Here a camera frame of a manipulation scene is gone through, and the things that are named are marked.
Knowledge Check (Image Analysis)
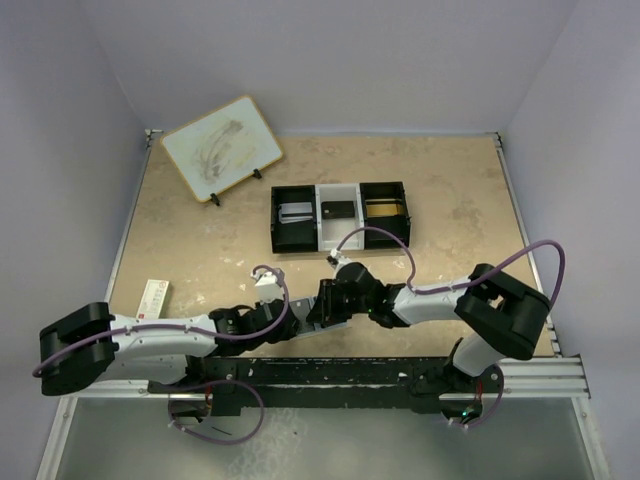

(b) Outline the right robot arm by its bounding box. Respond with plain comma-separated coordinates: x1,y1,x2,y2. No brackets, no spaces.
306,262,551,377

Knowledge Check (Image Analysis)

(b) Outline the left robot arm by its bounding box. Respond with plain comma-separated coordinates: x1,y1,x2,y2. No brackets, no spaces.
34,299,300,396

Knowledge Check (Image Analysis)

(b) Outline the black card in bin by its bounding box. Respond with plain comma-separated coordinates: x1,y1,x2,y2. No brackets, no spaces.
321,200,356,220

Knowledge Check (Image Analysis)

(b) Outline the gold card in bin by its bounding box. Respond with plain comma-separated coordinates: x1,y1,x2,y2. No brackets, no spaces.
365,199,405,218

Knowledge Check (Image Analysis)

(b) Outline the silver cards stack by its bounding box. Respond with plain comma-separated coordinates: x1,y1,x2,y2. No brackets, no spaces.
278,202,314,224

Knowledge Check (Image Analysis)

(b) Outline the middle white tray bin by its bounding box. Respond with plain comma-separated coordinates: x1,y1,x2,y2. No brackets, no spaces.
315,183,364,251

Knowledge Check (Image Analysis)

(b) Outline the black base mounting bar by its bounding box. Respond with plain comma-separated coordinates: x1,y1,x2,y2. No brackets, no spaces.
149,357,504,417

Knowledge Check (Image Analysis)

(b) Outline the left black tray bin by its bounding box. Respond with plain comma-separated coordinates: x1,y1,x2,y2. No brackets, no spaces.
270,185,318,254

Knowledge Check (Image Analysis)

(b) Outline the black tray bin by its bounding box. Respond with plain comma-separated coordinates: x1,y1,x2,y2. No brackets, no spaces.
360,182,411,246
270,185,318,254

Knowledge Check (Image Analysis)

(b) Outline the right black tray bin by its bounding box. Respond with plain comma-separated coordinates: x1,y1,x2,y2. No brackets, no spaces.
360,182,411,246

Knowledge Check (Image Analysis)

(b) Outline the white green paper box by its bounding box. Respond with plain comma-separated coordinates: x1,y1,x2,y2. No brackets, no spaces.
136,279,170,320

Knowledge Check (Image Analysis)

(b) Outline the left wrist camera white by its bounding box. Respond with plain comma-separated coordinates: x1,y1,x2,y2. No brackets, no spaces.
251,265,284,303

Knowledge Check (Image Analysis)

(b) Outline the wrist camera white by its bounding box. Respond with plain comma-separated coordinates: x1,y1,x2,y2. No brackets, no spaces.
326,248,352,276
251,265,284,303

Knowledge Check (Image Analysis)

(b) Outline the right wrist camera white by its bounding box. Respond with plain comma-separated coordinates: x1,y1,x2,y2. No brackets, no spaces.
326,248,352,276

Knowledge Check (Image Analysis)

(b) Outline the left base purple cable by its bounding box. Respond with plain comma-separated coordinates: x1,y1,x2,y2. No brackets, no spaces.
167,377,267,445

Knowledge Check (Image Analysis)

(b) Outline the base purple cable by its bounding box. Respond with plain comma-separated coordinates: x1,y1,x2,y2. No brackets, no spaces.
167,377,267,445
447,362,507,431

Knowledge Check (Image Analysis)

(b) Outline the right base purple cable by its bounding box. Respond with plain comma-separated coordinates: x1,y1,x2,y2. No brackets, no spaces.
447,362,507,431

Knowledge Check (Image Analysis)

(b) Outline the whiteboard with yellow frame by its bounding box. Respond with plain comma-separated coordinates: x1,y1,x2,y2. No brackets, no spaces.
160,95,284,205

